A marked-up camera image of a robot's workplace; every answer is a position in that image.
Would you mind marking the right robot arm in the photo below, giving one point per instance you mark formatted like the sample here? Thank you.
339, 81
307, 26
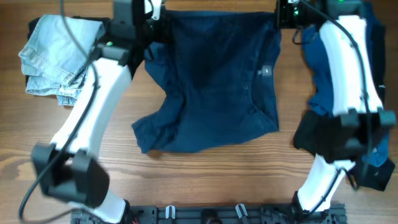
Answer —
346, 128

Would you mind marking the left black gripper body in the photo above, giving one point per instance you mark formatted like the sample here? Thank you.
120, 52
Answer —
152, 29

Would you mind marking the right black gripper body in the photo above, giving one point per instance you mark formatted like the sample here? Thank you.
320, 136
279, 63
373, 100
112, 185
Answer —
291, 15

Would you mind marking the navy blue shorts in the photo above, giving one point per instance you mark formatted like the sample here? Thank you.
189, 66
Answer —
218, 76

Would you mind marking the black garment under pile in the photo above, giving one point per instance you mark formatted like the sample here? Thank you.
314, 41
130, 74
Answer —
376, 178

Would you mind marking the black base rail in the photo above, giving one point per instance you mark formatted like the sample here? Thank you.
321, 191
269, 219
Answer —
261, 214

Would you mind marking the blue garment in pile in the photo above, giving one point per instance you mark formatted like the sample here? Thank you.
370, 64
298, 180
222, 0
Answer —
317, 60

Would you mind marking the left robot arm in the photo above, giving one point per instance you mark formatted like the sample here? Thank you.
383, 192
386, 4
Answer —
68, 169

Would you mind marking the folded black garment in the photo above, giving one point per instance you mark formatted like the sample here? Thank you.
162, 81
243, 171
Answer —
56, 51

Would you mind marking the folded light blue jeans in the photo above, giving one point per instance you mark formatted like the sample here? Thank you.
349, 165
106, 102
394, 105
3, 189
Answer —
66, 95

